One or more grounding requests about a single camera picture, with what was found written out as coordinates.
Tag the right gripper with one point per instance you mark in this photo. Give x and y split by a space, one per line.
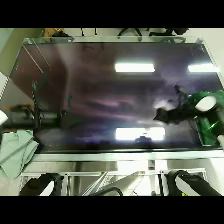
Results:
165 116

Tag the green T-shirt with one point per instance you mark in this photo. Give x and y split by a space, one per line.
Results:
16 151

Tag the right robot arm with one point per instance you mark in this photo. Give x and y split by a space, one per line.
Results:
208 120

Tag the black office chair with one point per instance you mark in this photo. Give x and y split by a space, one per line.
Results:
130 32
168 32

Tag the silver frame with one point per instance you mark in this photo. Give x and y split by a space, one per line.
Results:
100 156

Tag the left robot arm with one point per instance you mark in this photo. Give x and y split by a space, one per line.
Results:
38 186

